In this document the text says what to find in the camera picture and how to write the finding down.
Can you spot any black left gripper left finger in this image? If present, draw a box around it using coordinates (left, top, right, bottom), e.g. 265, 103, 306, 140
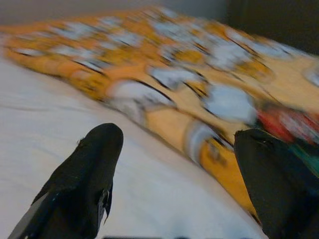
7, 122, 125, 239

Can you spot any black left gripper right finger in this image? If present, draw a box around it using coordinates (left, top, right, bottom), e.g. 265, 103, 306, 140
233, 128, 319, 239

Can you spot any dark book red flower cover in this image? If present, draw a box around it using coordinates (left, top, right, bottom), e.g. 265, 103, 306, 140
256, 103, 319, 175

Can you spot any yellow cartoon egg blanket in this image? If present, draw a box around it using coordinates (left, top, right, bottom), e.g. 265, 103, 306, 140
0, 6, 319, 225

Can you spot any white quilted mattress cover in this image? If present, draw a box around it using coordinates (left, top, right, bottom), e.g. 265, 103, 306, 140
0, 59, 267, 239

